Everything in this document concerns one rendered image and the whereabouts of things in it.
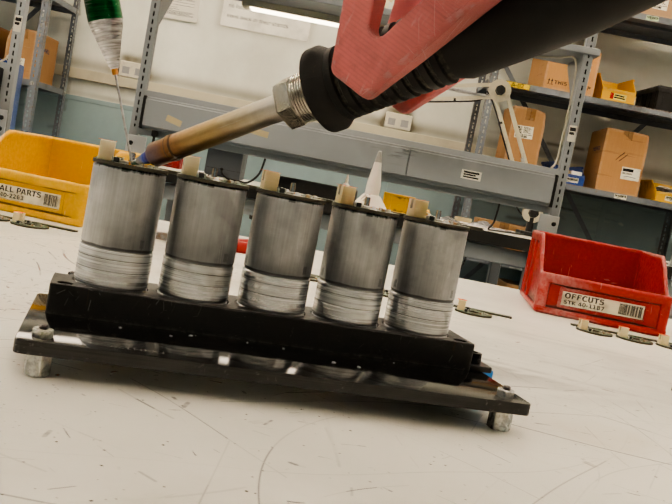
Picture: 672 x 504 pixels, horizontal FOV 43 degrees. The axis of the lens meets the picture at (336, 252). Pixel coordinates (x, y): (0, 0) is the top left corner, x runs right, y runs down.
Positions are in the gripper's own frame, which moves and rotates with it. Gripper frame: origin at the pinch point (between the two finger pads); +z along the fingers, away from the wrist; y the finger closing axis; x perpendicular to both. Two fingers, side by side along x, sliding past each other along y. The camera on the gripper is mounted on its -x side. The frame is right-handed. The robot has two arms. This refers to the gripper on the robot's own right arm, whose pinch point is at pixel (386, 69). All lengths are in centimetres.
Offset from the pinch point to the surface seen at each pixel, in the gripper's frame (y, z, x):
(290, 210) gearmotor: -3.6, 6.1, -2.1
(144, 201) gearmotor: -0.3, 8.2, -5.0
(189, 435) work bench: 3.8, 9.8, 3.2
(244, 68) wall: -360, 82, -274
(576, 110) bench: -243, -1, -71
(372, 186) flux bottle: -41.8, 12.4, -18.0
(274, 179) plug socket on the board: -3.8, 5.7, -3.3
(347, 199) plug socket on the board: -5.7, 5.0, -1.5
